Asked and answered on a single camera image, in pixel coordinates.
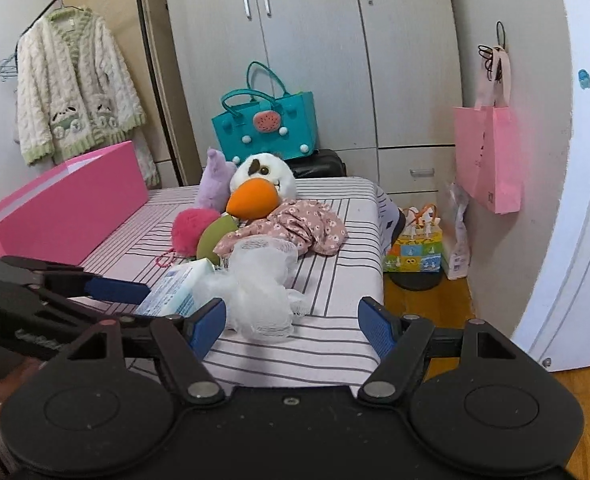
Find black suitcase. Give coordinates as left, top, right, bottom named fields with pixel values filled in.
left=287, top=149, right=348, bottom=180

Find purple plush toy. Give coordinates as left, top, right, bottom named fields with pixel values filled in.
left=191, top=147, right=238, bottom=212

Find white plastic bag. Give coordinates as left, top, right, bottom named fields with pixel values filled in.
left=445, top=182, right=473, bottom=281

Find pink floral cloth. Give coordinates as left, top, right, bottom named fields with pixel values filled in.
left=213, top=199, right=349, bottom=258

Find black hair ties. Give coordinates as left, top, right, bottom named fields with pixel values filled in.
left=477, top=21, right=508, bottom=83

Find light blue tissue pack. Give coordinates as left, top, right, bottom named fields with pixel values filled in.
left=136, top=258, right=216, bottom=318

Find person's left hand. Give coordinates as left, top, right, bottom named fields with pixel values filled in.
left=0, top=347, right=43, bottom=428

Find blue wire hangers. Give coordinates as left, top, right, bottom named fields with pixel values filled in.
left=0, top=52, right=21, bottom=81

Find grey wardrobe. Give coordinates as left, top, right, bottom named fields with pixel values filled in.
left=140, top=0, right=463, bottom=196

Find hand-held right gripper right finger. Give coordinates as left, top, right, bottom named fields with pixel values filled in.
left=357, top=296, right=518, bottom=406

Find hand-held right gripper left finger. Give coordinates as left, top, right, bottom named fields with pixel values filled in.
left=68, top=298, right=227, bottom=407

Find white panda plush toy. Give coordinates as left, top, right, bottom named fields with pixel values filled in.
left=230, top=154, right=298, bottom=211

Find pink fluffy plush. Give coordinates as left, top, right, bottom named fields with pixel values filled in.
left=171, top=208, right=222, bottom=256

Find white door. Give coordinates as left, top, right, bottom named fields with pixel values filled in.
left=512, top=0, right=590, bottom=373

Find black round stool base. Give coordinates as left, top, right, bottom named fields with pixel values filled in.
left=390, top=265, right=443, bottom=291

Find teal felt tote bag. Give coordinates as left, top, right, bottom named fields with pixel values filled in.
left=211, top=61, right=320, bottom=161

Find white and green fleece cardigan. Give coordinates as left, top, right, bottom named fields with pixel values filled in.
left=15, top=7, right=146, bottom=166

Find orange makeup sponge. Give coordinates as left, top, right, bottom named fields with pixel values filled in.
left=225, top=178, right=281, bottom=221

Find green makeup sponge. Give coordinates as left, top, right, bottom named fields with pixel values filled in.
left=196, top=216, right=241, bottom=267

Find white fleece pants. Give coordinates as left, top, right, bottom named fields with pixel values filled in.
left=130, top=130, right=161, bottom=188

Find white mesh bath pouf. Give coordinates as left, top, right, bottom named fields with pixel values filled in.
left=192, top=240, right=308, bottom=343

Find pink shopping bag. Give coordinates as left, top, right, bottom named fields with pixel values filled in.
left=452, top=50, right=523, bottom=216

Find pink storage box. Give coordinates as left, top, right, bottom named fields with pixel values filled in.
left=0, top=141, right=150, bottom=266

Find striped table cover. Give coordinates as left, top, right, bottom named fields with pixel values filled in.
left=68, top=177, right=406, bottom=391

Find colourful gift bag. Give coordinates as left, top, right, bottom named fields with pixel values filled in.
left=384, top=203, right=443, bottom=275

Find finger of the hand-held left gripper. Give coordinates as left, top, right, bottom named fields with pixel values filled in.
left=0, top=295, right=121, bottom=361
left=2, top=256, right=151, bottom=306

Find black clothes rack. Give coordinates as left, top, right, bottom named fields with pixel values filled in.
left=18, top=0, right=183, bottom=188

